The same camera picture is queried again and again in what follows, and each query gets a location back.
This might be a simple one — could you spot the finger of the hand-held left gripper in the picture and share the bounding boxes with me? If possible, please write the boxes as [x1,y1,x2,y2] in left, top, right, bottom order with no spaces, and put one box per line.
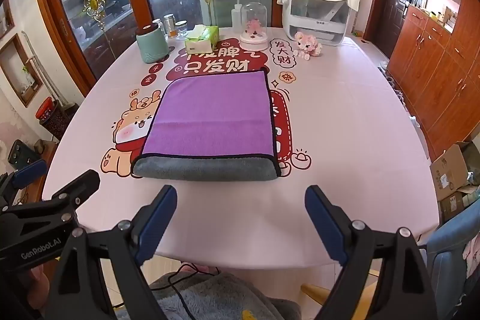
[0,160,48,206]
[52,169,101,210]

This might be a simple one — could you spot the pink block toy animal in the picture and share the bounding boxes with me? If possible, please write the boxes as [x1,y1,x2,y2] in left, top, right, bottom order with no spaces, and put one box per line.
[293,31,324,60]

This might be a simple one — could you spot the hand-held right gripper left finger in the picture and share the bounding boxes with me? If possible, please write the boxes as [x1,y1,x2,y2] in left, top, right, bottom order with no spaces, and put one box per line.
[45,185,179,320]

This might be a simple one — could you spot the purple and grey towel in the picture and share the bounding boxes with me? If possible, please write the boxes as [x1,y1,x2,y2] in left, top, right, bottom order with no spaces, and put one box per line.
[131,68,282,182]

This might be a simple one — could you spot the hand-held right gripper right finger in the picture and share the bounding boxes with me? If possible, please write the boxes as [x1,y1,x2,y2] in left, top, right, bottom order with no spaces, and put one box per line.
[304,185,437,320]

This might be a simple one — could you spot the grey fleece clothing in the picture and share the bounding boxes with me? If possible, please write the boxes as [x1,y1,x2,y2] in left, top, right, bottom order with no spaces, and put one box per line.
[115,268,303,320]

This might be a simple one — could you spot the red basket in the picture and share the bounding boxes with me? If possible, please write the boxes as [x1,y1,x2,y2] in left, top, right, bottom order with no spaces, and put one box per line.
[35,97,57,120]

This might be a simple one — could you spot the dark woven bin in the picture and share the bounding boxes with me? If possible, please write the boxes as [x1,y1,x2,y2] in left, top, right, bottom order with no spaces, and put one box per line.
[39,109,74,141]

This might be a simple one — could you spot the large cardboard box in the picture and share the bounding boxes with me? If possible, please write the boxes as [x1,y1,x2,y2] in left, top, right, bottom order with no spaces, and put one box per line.
[429,142,480,201]

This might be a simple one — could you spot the pink printed tablecloth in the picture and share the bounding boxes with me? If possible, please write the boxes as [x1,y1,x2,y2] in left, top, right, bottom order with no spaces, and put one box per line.
[41,27,441,270]

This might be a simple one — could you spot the person's left hand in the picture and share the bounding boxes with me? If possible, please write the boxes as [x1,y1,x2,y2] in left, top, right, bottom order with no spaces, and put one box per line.
[20,265,51,307]

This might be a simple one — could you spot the teal ceramic canister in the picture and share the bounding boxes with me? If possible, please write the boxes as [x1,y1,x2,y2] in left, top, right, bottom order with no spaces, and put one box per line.
[136,25,170,64]

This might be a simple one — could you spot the black cable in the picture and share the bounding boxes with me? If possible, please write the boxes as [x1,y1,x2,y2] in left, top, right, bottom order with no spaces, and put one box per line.
[167,264,223,320]

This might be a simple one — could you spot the white wash bottle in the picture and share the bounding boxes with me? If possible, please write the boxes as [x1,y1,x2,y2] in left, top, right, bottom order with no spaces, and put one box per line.
[230,0,260,32]

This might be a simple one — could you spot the wooden cabinet with shelves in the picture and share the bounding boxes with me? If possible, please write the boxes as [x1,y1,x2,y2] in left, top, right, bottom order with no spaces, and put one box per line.
[386,0,480,160]

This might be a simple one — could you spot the green tissue box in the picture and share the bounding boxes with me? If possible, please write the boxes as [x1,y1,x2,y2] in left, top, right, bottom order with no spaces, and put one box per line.
[184,25,220,54]

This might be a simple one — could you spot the white countertop appliance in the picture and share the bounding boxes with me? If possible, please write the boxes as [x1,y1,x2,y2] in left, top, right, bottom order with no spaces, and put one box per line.
[279,0,351,47]

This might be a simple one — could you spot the blue chair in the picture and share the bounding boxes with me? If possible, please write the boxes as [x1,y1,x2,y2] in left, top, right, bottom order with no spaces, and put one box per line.
[425,198,480,320]

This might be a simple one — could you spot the yellow wooden stool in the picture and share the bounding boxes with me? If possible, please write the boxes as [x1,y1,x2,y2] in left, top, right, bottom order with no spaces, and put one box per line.
[302,268,380,310]

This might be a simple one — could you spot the small cardboard box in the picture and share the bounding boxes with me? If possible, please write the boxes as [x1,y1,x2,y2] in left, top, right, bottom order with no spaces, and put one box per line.
[439,189,478,224]

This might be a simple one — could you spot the glass dome with pink flower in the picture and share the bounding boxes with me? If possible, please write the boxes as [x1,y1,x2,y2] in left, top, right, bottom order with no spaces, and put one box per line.
[240,3,270,51]

